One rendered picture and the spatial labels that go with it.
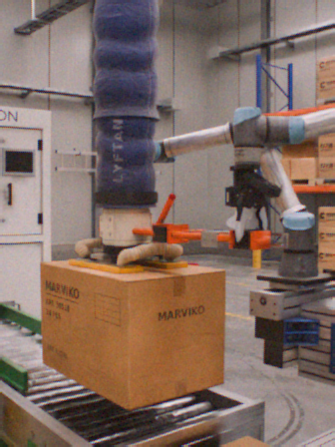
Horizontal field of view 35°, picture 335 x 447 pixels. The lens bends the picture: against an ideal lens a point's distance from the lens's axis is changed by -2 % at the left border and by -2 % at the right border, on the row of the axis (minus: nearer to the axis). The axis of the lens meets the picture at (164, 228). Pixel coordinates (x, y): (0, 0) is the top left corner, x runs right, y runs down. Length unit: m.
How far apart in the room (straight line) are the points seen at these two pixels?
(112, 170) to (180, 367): 0.69
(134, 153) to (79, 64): 10.18
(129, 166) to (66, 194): 9.66
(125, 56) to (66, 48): 10.03
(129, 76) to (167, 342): 0.88
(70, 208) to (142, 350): 9.94
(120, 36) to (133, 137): 0.35
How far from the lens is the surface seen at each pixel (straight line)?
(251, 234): 1.44
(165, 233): 1.71
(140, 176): 1.87
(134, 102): 1.88
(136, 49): 1.92
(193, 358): 1.83
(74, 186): 11.60
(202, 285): 1.80
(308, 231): 2.04
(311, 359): 2.03
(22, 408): 2.03
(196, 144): 2.12
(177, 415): 2.06
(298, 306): 2.03
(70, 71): 11.85
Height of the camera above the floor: 1.31
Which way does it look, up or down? 3 degrees down
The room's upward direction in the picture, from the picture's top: straight up
